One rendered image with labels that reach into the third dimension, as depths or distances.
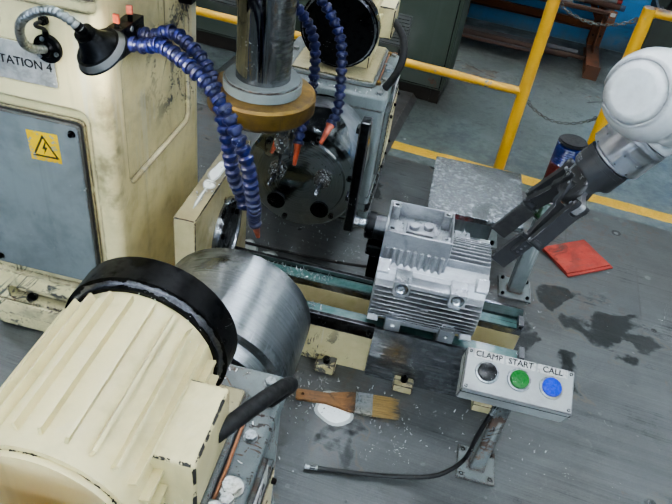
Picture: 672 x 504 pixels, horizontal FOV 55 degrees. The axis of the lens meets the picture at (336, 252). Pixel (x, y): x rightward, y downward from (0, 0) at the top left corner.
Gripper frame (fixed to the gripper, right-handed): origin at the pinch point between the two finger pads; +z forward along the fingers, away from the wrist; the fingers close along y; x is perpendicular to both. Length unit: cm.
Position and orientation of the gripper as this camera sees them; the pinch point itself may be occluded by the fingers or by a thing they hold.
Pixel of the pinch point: (509, 237)
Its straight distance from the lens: 111.9
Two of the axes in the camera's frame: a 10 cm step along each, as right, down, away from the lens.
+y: -2.1, 5.9, -7.8
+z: -5.9, 5.6, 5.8
